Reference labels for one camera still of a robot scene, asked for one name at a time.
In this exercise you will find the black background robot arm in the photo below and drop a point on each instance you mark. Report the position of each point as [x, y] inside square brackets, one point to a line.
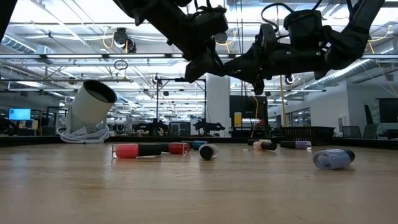
[206, 126]

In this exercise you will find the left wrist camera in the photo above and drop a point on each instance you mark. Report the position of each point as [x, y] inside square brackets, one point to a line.
[211, 20]

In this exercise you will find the white building pillar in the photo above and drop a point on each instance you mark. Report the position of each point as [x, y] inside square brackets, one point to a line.
[218, 105]

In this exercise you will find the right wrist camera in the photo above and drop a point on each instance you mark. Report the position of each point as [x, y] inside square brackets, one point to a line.
[265, 36]

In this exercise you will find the black background cabinet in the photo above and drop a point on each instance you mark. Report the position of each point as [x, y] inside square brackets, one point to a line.
[248, 105]

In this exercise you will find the dark grey equipment box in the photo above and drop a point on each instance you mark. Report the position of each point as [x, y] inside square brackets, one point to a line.
[179, 129]

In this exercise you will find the large black screen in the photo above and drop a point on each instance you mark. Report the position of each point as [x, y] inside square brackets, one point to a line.
[387, 110]

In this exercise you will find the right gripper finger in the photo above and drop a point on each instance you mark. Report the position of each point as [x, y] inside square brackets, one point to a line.
[258, 85]
[245, 65]

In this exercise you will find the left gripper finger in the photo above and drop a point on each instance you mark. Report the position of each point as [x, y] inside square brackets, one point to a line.
[202, 67]

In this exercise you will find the grey office chair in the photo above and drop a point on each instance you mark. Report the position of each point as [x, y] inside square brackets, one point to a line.
[370, 132]
[352, 132]

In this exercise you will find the periwinkle nail polish bottle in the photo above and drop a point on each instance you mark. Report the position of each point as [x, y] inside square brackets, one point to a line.
[331, 159]

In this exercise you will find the black background gantry frame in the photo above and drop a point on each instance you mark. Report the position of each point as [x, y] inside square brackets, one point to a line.
[178, 80]

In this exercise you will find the desktop computer monitor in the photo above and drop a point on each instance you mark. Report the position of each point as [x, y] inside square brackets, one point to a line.
[20, 114]

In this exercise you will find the yellow rectangular box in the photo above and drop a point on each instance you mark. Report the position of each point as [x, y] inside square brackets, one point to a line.
[237, 119]

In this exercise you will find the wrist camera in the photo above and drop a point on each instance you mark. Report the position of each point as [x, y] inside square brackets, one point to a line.
[211, 20]
[265, 36]

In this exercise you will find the coral nail polish bottle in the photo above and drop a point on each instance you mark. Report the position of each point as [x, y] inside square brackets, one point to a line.
[126, 151]

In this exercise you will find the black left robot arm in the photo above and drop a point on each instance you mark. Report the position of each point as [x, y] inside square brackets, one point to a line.
[161, 18]

